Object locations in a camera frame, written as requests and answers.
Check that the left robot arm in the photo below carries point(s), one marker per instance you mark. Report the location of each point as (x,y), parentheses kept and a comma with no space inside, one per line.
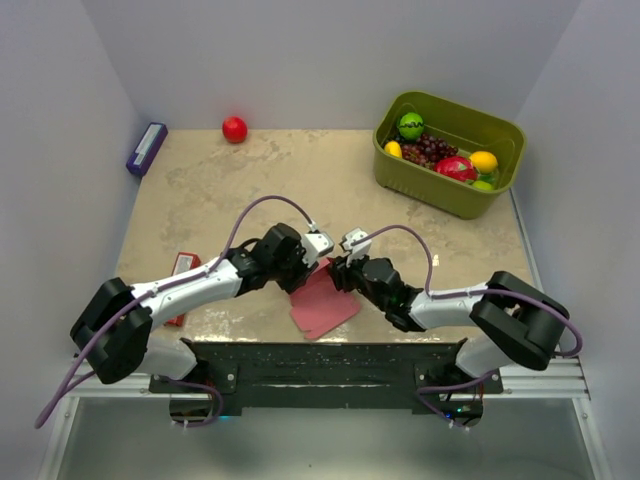
(114,331)

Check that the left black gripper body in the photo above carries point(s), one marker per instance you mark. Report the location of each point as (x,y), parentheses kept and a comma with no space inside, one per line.
(291,274)

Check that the aluminium frame rail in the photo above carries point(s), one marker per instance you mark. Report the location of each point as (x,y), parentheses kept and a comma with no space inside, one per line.
(540,427)

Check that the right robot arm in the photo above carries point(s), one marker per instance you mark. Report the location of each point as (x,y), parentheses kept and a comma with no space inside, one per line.
(518,324)

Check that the green plastic basket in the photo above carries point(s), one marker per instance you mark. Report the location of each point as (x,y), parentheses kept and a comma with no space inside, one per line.
(461,126)

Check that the purple grapes bunch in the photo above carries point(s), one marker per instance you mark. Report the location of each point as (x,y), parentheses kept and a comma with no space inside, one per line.
(427,151)

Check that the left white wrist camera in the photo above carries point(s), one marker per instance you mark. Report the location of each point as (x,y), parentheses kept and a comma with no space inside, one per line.
(316,245)

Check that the small green fruit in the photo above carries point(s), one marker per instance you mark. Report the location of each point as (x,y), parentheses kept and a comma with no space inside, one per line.
(483,185)

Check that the red box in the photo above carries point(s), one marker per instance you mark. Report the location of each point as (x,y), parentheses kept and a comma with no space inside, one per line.
(184,262)

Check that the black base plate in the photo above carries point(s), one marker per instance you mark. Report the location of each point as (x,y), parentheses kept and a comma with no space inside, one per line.
(327,376)

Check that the red apple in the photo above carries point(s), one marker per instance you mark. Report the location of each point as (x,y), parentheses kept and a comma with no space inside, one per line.
(234,129)

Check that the yellow orange fruit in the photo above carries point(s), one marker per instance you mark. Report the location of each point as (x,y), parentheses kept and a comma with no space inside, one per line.
(484,162)

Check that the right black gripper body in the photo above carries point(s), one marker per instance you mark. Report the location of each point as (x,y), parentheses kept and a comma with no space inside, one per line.
(349,277)

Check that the purple box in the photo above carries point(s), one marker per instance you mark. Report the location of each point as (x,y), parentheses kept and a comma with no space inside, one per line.
(142,157)

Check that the pink paper box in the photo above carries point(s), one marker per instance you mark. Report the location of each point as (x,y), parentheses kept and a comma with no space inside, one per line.
(318,307)

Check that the small yellow lemon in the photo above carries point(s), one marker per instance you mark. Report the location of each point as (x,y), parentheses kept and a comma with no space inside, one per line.
(394,149)

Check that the red dragon fruit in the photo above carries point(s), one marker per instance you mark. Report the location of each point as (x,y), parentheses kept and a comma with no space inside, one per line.
(458,168)

